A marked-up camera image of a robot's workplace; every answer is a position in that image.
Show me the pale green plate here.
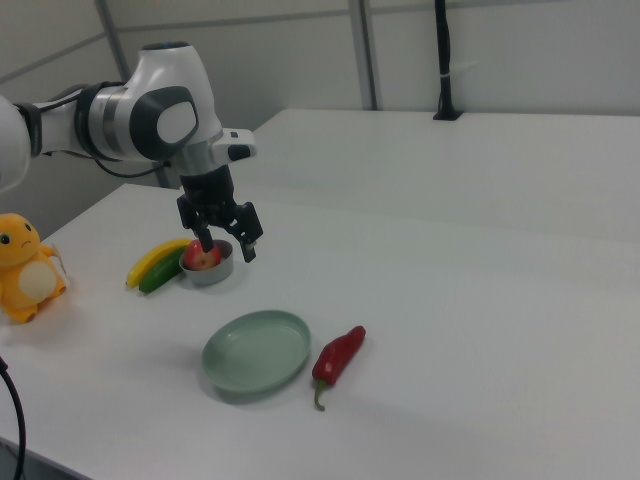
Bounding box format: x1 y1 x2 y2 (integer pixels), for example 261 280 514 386
201 309 313 393

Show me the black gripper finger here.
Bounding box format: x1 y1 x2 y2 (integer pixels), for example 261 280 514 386
223 201 265 264
176 194 217 253

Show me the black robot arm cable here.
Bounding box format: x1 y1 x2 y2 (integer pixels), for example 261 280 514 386
29 82 174 179

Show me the orange plush toy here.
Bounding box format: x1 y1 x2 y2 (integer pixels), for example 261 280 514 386
0 212 72 326

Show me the grey round bowl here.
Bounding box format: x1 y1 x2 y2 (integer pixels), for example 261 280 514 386
178 239 235 288

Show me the black camera pole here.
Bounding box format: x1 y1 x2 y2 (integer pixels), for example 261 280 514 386
432 0 464 122

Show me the red apple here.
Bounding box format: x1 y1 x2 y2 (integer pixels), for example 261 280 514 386
182 239 223 273

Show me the red chili pepper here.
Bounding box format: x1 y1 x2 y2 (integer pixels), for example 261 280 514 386
311 325 367 412

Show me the green cucumber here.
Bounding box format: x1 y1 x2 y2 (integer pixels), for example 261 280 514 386
138 249 187 296

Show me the yellow banana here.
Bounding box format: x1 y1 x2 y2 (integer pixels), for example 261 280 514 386
124 237 194 290

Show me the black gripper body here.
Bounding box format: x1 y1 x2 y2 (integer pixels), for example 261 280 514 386
178 165 239 227

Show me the white cable tie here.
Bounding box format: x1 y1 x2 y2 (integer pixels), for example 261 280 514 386
439 60 479 79

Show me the black loose cable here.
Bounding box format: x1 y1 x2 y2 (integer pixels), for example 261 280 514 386
0 353 27 480

